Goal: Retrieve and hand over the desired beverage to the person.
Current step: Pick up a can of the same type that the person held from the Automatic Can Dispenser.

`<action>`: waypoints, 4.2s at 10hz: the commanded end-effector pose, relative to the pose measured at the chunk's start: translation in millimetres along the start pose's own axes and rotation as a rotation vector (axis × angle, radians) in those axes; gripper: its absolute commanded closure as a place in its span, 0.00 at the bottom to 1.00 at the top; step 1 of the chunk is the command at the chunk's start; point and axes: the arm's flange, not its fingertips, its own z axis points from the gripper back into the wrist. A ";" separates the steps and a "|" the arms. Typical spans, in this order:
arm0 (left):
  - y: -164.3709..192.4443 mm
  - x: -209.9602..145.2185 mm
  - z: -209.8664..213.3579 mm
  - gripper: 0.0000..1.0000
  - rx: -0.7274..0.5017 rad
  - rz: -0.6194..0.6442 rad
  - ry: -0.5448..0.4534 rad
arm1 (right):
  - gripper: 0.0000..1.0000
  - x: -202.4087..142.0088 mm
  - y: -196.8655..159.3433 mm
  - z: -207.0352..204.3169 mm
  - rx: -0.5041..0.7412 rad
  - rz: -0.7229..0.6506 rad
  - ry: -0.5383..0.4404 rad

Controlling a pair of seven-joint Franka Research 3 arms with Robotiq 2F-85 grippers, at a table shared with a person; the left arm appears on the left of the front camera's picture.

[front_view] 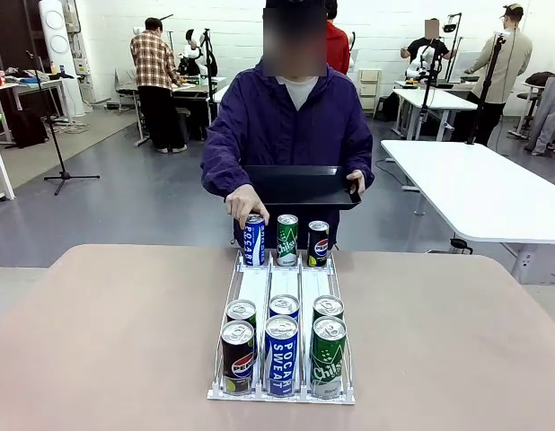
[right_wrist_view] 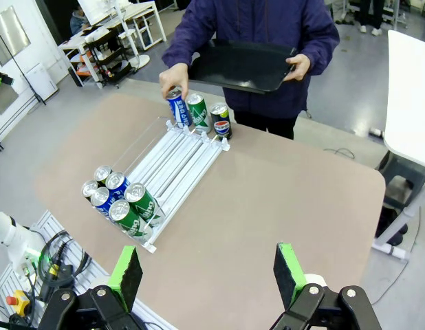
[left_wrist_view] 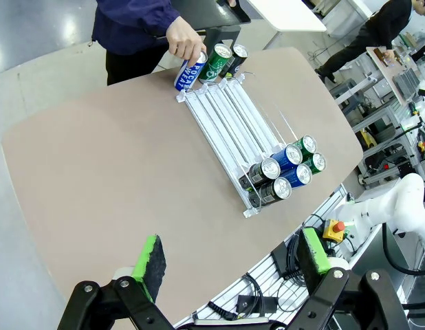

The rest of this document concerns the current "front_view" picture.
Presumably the person in plaid shirt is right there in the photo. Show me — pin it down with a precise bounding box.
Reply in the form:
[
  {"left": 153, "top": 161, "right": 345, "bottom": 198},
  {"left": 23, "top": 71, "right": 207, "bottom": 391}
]
[{"left": 129, "top": 16, "right": 189, "bottom": 154}]

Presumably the person in red hoodie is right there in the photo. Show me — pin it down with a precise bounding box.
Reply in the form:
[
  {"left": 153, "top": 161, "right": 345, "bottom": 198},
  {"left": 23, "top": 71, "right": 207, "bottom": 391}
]
[{"left": 324, "top": 0, "right": 352, "bottom": 76}]

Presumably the black Pepsi can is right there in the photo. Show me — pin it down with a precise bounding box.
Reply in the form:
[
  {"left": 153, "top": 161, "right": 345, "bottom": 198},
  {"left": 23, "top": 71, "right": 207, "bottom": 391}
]
[
  {"left": 225, "top": 299, "right": 258, "bottom": 331},
  {"left": 307, "top": 220, "right": 331, "bottom": 269},
  {"left": 220, "top": 320, "right": 258, "bottom": 397}
]

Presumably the person in purple jacket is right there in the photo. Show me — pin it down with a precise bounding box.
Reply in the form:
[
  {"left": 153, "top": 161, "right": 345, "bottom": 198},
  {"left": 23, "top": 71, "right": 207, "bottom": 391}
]
[{"left": 200, "top": 0, "right": 375, "bottom": 251}]

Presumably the black tripod stand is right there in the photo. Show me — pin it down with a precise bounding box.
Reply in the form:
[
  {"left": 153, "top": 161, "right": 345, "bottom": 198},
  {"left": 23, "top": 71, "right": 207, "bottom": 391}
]
[{"left": 199, "top": 27, "right": 221, "bottom": 149}]

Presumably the white lab table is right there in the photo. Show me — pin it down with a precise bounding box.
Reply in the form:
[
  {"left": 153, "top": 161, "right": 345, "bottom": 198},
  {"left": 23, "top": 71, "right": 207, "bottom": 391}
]
[{"left": 391, "top": 86, "right": 480, "bottom": 142}]

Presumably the blue Pocari Sweat can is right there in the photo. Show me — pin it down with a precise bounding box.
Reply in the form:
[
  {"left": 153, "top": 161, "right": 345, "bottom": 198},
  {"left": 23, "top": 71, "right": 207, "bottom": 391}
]
[
  {"left": 264, "top": 314, "right": 300, "bottom": 399},
  {"left": 269, "top": 294, "right": 302, "bottom": 322},
  {"left": 242, "top": 214, "right": 267, "bottom": 268}
]

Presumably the person in black tee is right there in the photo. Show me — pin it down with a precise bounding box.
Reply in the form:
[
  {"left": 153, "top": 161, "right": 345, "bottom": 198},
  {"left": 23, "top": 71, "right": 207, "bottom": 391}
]
[{"left": 401, "top": 17, "right": 452, "bottom": 68}]

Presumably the grey work table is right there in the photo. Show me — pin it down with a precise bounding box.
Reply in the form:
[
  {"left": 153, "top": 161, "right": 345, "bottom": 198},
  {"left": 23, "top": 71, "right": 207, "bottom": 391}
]
[{"left": 134, "top": 75, "right": 228, "bottom": 148}]

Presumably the person's left hand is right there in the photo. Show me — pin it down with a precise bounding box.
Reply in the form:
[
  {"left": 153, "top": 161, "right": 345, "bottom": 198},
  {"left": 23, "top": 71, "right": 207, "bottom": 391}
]
[{"left": 346, "top": 170, "right": 366, "bottom": 197}]

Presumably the tall black camera stand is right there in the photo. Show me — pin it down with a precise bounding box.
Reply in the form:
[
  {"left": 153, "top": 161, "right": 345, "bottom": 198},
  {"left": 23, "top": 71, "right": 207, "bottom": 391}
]
[{"left": 465, "top": 31, "right": 508, "bottom": 146}]

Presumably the large white table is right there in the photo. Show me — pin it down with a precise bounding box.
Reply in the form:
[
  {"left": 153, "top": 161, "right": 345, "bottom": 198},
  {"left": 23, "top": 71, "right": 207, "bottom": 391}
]
[{"left": 379, "top": 139, "right": 555, "bottom": 286}]

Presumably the person's left forearm purple sleeve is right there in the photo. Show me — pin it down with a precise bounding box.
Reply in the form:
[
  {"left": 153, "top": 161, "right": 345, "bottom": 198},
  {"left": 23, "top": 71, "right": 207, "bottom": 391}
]
[{"left": 344, "top": 129, "right": 376, "bottom": 195}]

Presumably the white drawer cabinet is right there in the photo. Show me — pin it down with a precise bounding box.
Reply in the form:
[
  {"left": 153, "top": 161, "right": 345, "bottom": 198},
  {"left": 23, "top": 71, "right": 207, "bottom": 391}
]
[{"left": 357, "top": 67, "right": 383, "bottom": 114}]

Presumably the grey hanging coat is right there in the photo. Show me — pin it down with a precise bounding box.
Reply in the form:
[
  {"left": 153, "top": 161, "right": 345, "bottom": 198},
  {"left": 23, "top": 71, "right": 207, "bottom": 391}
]
[{"left": 525, "top": 75, "right": 555, "bottom": 156}]

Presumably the green Chilsung cider can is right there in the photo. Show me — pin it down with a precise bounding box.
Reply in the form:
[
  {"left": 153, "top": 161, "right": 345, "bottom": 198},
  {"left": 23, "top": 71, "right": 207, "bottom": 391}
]
[
  {"left": 276, "top": 214, "right": 300, "bottom": 268},
  {"left": 312, "top": 295, "right": 346, "bottom": 322},
  {"left": 310, "top": 315, "right": 348, "bottom": 400}
]

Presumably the white wire can rack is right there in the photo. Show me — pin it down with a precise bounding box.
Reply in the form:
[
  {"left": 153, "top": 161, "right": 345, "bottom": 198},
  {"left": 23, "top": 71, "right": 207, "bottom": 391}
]
[{"left": 207, "top": 249, "right": 357, "bottom": 407}]

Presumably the person's right forearm purple sleeve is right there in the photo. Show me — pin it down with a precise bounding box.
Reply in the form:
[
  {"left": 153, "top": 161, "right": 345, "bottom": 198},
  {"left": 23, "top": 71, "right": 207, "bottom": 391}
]
[{"left": 200, "top": 143, "right": 257, "bottom": 202}]

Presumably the black bag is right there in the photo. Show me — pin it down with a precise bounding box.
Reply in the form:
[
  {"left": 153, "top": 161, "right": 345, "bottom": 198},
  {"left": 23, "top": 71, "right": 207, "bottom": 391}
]
[{"left": 9, "top": 107, "right": 50, "bottom": 150}]

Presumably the white tower air conditioner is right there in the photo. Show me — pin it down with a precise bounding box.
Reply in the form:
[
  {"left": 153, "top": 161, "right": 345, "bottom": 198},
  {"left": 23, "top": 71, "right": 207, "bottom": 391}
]
[{"left": 38, "top": 0, "right": 86, "bottom": 119}]

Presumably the person's right hand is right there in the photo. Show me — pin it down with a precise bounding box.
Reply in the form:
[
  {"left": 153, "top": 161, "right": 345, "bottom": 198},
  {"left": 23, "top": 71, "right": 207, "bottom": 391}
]
[{"left": 224, "top": 184, "right": 270, "bottom": 231}]

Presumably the person in beige coat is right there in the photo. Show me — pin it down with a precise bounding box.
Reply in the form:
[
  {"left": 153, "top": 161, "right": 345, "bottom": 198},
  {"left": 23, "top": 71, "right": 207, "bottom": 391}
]
[{"left": 464, "top": 3, "right": 534, "bottom": 147}]

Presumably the white cluttered desk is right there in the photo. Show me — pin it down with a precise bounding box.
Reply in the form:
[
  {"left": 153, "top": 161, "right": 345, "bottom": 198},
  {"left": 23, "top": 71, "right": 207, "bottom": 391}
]
[{"left": 0, "top": 66, "right": 75, "bottom": 145}]

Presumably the black microphone stand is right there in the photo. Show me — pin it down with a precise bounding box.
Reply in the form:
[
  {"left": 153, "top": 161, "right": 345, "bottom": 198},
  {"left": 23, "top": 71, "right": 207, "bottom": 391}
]
[{"left": 25, "top": 49, "right": 101, "bottom": 197}]

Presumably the white humanoid robot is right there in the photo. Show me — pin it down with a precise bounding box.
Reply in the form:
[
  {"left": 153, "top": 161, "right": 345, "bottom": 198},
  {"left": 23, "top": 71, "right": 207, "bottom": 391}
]
[{"left": 177, "top": 28, "right": 205, "bottom": 77}]

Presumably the black plastic tray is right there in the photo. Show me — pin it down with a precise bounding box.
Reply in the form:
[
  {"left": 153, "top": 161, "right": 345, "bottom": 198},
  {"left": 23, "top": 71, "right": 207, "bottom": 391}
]
[{"left": 243, "top": 164, "right": 363, "bottom": 212}]

